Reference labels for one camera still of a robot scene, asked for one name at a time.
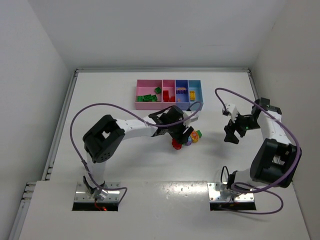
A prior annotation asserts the purple lego brick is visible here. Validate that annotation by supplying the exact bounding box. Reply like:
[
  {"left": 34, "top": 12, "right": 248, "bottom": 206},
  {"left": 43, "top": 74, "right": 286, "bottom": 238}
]
[{"left": 176, "top": 87, "right": 188, "bottom": 95}]

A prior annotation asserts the red lego brick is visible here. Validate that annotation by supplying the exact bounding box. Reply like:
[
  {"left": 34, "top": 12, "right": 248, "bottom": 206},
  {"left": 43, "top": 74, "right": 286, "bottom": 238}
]
[{"left": 162, "top": 90, "right": 176, "bottom": 103}]

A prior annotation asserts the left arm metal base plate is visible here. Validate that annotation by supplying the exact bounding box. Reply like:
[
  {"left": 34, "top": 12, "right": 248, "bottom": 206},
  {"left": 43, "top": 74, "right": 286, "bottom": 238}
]
[{"left": 74, "top": 182, "right": 120, "bottom": 203}]

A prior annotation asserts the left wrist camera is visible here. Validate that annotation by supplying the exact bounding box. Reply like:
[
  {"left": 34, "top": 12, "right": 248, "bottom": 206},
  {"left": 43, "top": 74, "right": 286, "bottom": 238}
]
[{"left": 183, "top": 111, "right": 199, "bottom": 126}]

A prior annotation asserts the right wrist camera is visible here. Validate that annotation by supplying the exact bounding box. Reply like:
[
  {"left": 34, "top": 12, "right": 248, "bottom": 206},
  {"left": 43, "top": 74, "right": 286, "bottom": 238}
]
[{"left": 222, "top": 103, "right": 239, "bottom": 123}]

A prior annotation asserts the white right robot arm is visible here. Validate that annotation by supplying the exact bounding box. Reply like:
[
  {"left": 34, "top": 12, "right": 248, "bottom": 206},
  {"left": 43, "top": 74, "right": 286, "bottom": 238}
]
[{"left": 222, "top": 97, "right": 302, "bottom": 192}]

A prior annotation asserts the yellow lego brick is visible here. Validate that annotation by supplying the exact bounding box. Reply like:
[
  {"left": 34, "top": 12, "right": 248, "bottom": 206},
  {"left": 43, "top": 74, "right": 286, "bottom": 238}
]
[{"left": 189, "top": 90, "right": 196, "bottom": 102}]

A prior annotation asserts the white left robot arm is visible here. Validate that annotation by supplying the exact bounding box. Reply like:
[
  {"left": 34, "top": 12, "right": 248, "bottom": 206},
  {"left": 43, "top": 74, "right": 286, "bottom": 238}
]
[{"left": 82, "top": 105, "right": 198, "bottom": 195}]

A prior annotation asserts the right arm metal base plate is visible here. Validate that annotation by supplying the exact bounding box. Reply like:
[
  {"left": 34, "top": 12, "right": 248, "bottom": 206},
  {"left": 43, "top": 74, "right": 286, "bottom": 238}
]
[{"left": 207, "top": 182, "right": 255, "bottom": 204}]

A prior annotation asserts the pink and blue sorting tray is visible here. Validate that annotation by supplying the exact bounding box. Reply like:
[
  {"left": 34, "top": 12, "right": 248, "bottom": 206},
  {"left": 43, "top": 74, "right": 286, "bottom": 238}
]
[{"left": 134, "top": 79, "right": 204, "bottom": 111}]

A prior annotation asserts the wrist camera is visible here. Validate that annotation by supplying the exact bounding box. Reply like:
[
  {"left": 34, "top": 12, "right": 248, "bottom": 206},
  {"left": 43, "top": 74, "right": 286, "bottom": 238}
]
[
  {"left": 183, "top": 111, "right": 199, "bottom": 126},
  {"left": 222, "top": 103, "right": 239, "bottom": 123}
]

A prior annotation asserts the green square lego brick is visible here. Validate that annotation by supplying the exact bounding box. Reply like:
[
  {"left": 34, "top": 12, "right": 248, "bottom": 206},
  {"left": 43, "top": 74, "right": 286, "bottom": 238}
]
[{"left": 196, "top": 130, "right": 202, "bottom": 138}]

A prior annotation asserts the green sloped lego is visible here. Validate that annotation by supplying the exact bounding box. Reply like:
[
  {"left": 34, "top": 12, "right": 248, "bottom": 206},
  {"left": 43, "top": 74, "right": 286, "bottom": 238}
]
[{"left": 136, "top": 94, "right": 153, "bottom": 102}]

